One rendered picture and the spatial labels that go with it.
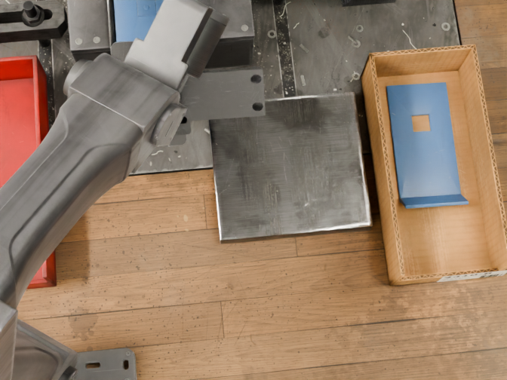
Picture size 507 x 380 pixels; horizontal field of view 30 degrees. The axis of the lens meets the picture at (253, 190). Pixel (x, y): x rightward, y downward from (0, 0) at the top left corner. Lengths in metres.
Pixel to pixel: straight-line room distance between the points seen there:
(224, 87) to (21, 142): 0.32
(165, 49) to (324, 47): 0.39
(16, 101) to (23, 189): 0.47
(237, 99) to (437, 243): 0.33
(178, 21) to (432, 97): 0.43
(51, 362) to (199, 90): 0.28
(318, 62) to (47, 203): 0.55
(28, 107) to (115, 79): 0.39
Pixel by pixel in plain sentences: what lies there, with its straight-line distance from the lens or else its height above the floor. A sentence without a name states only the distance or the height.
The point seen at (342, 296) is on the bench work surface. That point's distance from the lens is 1.06.
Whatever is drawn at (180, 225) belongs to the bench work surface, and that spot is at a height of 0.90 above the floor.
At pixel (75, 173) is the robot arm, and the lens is 0.67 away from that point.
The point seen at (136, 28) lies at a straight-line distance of 1.05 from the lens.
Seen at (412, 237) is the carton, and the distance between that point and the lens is 1.08.
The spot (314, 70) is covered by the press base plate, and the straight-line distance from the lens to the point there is 1.12.
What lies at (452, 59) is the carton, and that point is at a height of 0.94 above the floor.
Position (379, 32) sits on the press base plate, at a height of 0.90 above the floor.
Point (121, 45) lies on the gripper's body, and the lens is 0.91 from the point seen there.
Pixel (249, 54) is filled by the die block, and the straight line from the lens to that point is 1.09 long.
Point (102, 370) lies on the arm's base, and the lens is 1.04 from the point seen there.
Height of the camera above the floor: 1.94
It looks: 75 degrees down
